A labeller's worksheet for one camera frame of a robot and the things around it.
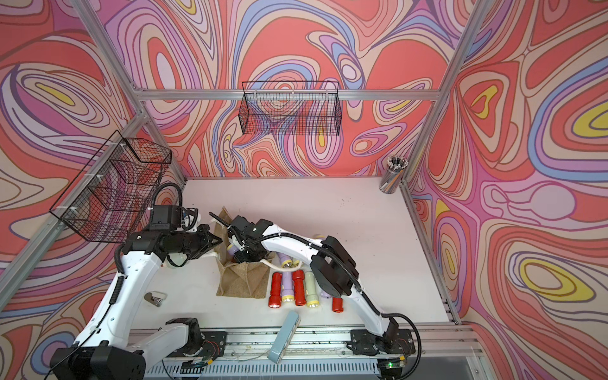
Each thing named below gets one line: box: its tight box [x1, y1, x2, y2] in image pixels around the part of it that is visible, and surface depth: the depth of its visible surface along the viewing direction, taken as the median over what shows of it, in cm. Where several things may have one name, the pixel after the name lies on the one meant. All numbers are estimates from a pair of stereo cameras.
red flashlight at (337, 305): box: [331, 296, 344, 313], surface depth 81 cm
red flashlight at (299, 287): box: [292, 269, 307, 307], surface depth 84 cm
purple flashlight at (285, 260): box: [275, 250, 294, 269], surface depth 90 cm
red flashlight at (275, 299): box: [268, 271, 283, 309], surface depth 84 cm
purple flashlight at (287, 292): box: [281, 270, 295, 303], surface depth 84 cm
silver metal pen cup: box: [379, 155, 409, 195], surface depth 107 cm
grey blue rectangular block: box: [266, 311, 301, 365], surface depth 75 cm
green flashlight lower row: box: [304, 270, 320, 308], surface depth 83 cm
